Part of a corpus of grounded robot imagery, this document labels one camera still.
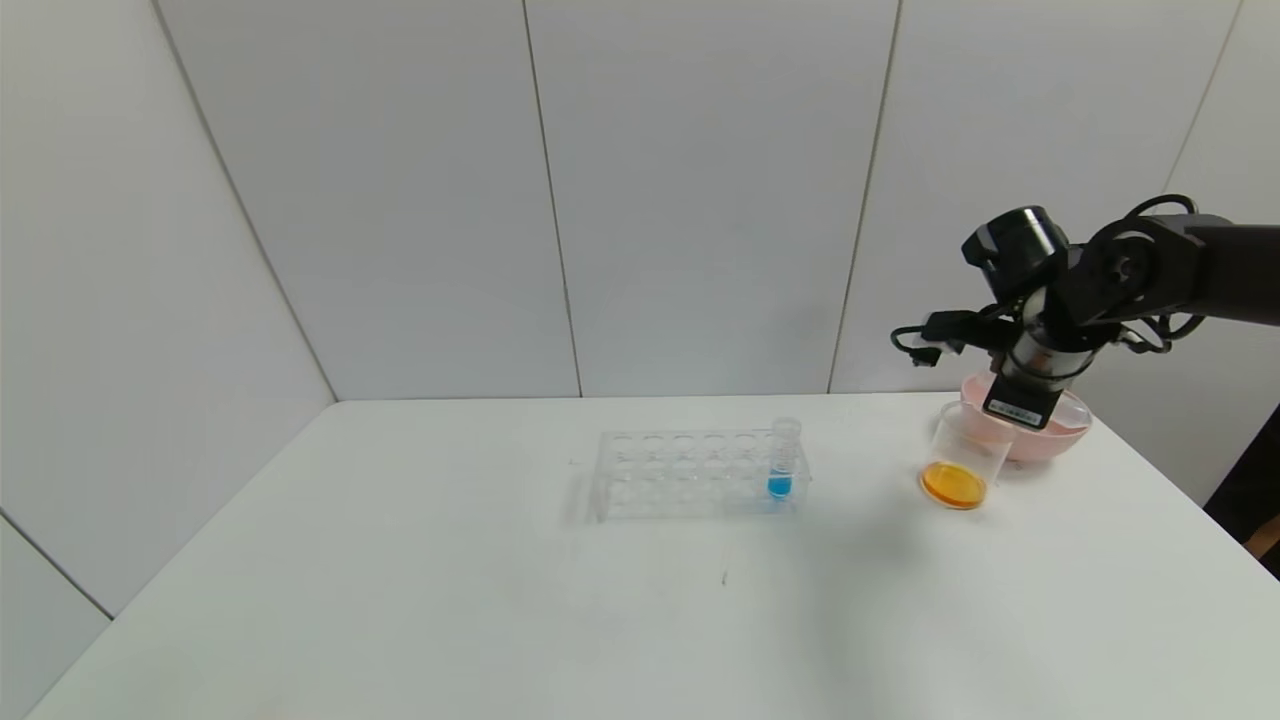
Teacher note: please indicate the test tube with blue pigment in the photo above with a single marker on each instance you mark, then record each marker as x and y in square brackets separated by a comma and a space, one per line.
[780, 486]

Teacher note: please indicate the clear glass beaker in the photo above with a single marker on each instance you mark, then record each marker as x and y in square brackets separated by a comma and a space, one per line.
[955, 482]

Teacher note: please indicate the white wrist camera on bracket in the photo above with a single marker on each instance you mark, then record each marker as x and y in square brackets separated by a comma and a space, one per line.
[965, 328]

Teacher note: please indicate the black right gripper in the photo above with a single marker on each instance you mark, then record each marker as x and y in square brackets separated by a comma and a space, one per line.
[1021, 405]

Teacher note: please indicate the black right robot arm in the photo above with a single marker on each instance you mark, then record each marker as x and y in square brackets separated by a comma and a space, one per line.
[1220, 265]

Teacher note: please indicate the clear acrylic test tube rack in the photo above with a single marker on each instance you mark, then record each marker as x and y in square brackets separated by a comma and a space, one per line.
[660, 475]

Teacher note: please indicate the pink bowl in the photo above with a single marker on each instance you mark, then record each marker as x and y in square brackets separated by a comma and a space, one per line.
[1050, 438]

